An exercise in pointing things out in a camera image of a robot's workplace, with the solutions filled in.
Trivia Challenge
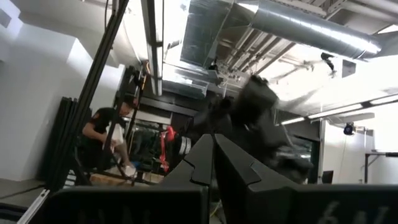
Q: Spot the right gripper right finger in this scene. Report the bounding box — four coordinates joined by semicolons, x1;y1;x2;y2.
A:
214;133;398;224

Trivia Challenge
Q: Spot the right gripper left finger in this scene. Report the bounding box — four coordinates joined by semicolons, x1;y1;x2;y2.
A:
29;133;215;224

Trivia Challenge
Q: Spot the person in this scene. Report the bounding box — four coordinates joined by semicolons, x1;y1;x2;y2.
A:
79;98;139;180

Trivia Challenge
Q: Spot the linear ceiling light fixture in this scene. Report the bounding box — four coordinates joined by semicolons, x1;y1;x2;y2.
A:
278;94;398;126

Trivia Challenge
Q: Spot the red hanging strap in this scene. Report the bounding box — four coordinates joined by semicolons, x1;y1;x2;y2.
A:
158;126;177;172

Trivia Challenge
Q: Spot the silver aluminium bracket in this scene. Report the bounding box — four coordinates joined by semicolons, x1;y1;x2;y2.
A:
17;189;50;224

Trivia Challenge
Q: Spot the black frame table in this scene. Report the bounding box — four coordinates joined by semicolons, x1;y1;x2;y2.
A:
363;151;398;184

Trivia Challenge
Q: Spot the black aluminium rig frame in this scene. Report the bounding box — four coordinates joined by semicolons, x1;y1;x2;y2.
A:
46;0;130;192

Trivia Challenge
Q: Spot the round silver air duct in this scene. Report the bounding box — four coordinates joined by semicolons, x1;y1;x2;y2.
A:
236;0;383;60

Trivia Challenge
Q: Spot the rectangular silver air duct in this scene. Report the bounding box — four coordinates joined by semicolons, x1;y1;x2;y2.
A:
179;0;240;71

